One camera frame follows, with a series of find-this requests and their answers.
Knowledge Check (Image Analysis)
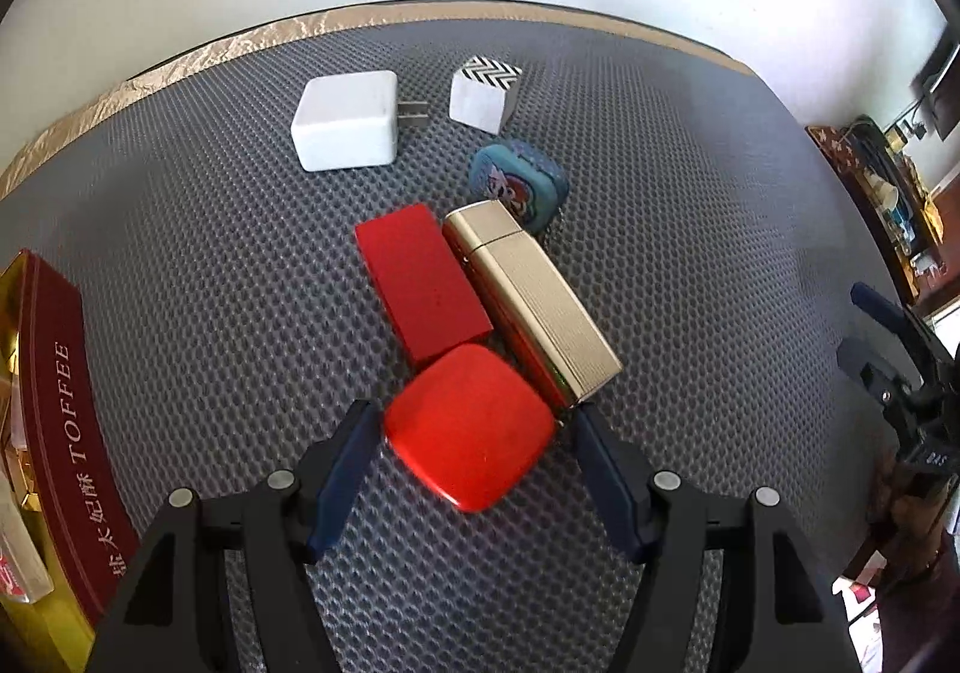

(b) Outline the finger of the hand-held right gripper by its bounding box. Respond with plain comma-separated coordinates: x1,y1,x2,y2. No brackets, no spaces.
850,282,947,381
836,337,912,411

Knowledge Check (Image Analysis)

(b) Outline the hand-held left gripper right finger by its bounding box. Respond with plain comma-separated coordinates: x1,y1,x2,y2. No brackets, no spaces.
574,410,860,673

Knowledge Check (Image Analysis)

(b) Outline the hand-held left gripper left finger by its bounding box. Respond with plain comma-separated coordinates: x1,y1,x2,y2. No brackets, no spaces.
90,399,385,673

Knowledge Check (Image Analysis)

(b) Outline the red rounded square case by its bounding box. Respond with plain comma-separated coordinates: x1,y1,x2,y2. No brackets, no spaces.
384,343,557,514

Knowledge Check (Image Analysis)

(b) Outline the red tin box gold interior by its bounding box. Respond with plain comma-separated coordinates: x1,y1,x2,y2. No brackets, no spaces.
0,249,143,673

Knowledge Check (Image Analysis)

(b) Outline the clear floss pick box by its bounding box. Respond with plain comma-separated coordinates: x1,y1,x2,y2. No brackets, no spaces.
0,474,55,604

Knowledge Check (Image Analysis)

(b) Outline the person's right hand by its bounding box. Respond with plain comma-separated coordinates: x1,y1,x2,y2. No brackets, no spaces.
866,455,950,588

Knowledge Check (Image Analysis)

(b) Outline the cluttered side table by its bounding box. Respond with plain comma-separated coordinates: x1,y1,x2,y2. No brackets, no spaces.
806,116,947,306

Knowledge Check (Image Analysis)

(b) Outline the gold rectangular case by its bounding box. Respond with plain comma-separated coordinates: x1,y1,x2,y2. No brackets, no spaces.
442,200,625,410

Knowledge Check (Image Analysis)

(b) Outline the red rectangular box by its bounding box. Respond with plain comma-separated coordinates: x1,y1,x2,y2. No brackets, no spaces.
354,205,494,368

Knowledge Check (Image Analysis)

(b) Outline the black monitor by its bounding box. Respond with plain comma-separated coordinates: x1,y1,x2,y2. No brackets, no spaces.
910,41,960,143

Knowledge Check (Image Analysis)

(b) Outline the blue round cartoon tin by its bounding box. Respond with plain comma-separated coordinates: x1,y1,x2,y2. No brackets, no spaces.
469,143,569,235

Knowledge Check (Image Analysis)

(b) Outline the white charger adapter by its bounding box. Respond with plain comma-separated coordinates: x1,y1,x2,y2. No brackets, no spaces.
292,70,430,173

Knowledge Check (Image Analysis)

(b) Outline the white cube chevron top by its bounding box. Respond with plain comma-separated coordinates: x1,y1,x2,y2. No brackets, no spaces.
448,53,524,135

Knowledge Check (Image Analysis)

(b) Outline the gold tablecloth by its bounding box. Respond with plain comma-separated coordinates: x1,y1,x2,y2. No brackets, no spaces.
0,0,766,201

